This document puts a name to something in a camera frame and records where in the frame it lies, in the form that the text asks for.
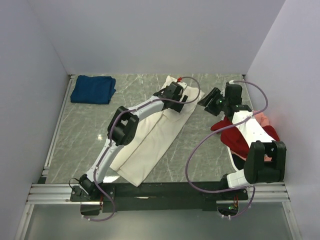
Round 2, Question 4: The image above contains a white t shirt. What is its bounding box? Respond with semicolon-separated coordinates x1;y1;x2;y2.
110;86;205;187

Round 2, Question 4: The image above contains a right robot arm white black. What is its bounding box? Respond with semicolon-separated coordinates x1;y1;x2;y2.
198;81;287;200

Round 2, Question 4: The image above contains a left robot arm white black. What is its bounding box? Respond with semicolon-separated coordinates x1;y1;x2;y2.
78;77;188;201

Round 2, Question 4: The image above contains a white laundry basket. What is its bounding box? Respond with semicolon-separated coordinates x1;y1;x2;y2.
226;146;245;171

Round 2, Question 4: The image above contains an aluminium frame rail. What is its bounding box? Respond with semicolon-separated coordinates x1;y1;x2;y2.
14;74;76;240

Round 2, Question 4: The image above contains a red t shirt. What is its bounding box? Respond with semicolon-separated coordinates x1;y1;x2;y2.
210;117;280;160

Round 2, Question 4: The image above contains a folded blue t shirt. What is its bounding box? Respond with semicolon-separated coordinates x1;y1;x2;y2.
70;75;116;105

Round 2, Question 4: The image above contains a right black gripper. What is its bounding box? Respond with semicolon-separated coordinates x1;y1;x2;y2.
197;87;229;117

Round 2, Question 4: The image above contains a black base crossbar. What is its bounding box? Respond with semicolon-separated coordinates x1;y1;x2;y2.
70;181;249;216

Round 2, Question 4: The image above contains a pink t shirt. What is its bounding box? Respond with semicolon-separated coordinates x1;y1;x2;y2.
254;112;270;127

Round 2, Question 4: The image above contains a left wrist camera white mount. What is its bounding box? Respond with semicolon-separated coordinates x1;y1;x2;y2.
176;77;188;89

